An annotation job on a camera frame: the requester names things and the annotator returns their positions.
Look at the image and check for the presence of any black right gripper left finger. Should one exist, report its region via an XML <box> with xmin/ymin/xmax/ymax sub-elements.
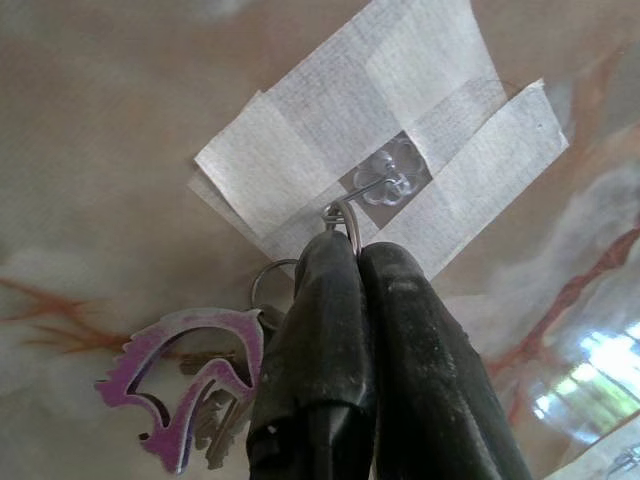
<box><xmin>247</xmin><ymin>232</ymin><xmax>377</xmax><ymax>480</ymax></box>

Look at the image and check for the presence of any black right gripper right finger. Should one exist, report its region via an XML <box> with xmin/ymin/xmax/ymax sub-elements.
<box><xmin>359</xmin><ymin>240</ymin><xmax>534</xmax><ymax>480</ymax></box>

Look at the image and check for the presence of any small dark key ring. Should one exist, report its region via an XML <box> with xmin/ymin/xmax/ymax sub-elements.
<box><xmin>249</xmin><ymin>257</ymin><xmax>302</xmax><ymax>307</ymax></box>

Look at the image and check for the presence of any purple horse head keychain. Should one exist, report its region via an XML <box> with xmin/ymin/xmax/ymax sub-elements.
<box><xmin>94</xmin><ymin>308</ymin><xmax>266</xmax><ymax>477</ymax></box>

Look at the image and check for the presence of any large silver key ring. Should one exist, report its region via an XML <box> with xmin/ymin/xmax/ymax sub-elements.
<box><xmin>322</xmin><ymin>198</ymin><xmax>365</xmax><ymax>252</ymax></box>

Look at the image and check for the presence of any white cloth tape strip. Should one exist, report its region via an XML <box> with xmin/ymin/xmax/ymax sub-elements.
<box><xmin>187</xmin><ymin>91</ymin><xmax>354</xmax><ymax>252</ymax></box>
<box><xmin>259</xmin><ymin>0</ymin><xmax>507</xmax><ymax>151</ymax></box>
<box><xmin>259</xmin><ymin>78</ymin><xmax>571</xmax><ymax>279</ymax></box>

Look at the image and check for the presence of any clear flower wall hook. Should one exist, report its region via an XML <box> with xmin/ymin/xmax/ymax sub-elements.
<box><xmin>327</xmin><ymin>141</ymin><xmax>432</xmax><ymax>217</ymax></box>

